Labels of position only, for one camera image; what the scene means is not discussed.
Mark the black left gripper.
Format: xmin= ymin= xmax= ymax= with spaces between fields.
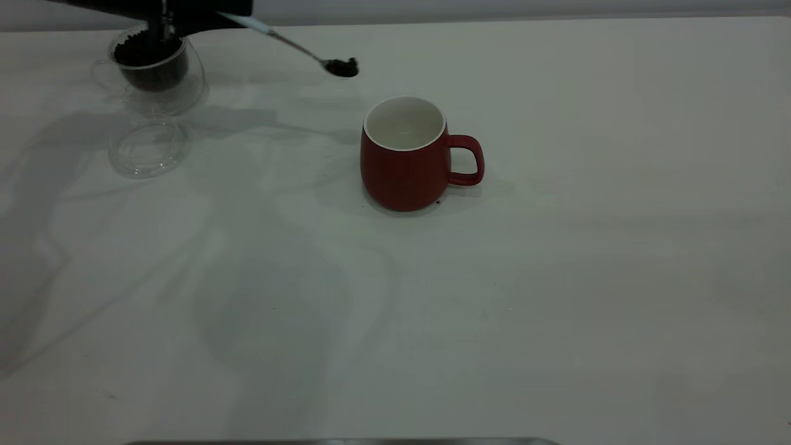
xmin=43 ymin=0 xmax=254 ymax=39

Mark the white-handled metal spoon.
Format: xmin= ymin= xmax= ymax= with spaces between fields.
xmin=216 ymin=11 xmax=360 ymax=79

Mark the small coffee bean scoop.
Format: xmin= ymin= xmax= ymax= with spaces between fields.
xmin=324 ymin=57 xmax=360 ymax=79

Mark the red ceramic mug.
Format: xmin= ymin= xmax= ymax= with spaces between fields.
xmin=360 ymin=95 xmax=485 ymax=213

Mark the coffee beans pile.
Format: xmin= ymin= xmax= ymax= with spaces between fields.
xmin=113 ymin=34 xmax=189 ymax=92

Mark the clear glass lid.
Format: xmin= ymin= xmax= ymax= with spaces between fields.
xmin=109 ymin=115 xmax=189 ymax=180

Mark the clear double-wall glass cup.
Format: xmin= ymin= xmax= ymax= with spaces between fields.
xmin=91 ymin=25 xmax=206 ymax=117

